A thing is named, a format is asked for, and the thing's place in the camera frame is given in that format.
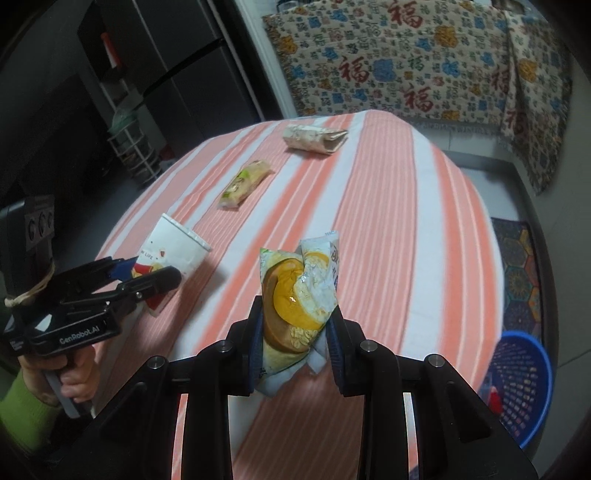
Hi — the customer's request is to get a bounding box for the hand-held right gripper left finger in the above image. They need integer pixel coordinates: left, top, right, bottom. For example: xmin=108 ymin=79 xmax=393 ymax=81
xmin=69 ymin=295 xmax=266 ymax=480

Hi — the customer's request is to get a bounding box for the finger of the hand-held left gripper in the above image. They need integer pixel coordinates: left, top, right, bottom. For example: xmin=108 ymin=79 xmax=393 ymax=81
xmin=60 ymin=267 xmax=182 ymax=324
xmin=55 ymin=256 xmax=141 ymax=296

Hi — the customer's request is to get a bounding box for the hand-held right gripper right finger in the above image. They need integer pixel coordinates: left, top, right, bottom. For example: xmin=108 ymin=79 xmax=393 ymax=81
xmin=324 ymin=307 xmax=539 ymax=480

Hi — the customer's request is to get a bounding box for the white printed paper cup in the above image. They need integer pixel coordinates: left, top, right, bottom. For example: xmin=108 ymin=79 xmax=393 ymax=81
xmin=131 ymin=213 xmax=213 ymax=317

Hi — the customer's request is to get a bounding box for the green white yellow snack packet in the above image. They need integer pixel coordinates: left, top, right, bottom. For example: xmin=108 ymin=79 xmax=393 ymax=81
xmin=252 ymin=231 xmax=342 ymax=398

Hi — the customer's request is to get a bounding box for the blue plastic basket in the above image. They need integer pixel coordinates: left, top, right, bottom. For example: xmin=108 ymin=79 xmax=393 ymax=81
xmin=480 ymin=330 xmax=553 ymax=450

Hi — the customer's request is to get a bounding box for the person's left hand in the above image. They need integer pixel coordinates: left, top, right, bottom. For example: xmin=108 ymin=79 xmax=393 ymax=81
xmin=17 ymin=344 xmax=101 ymax=404

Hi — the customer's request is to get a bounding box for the white storage rack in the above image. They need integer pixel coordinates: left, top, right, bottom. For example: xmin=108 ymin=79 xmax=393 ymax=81
xmin=104 ymin=92 xmax=162 ymax=190

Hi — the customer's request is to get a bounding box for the pale yellow snack packet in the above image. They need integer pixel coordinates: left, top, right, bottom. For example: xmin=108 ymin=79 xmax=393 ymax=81
xmin=218 ymin=159 xmax=271 ymax=210

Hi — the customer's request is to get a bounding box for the colourful patterned floor mat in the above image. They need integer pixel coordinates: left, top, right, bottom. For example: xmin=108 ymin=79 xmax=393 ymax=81
xmin=489 ymin=217 xmax=546 ymax=342

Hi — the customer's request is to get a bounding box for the grey refrigerator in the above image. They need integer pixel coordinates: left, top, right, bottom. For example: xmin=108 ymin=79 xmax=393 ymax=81
xmin=99 ymin=0 xmax=264 ymax=153

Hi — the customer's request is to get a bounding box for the beige patterned paper box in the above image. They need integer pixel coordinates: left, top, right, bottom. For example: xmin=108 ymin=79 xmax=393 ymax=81
xmin=283 ymin=122 xmax=349 ymax=155

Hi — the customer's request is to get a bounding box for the patterned cloth covered chair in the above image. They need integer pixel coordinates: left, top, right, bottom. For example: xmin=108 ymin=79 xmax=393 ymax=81
xmin=262 ymin=0 xmax=573 ymax=195

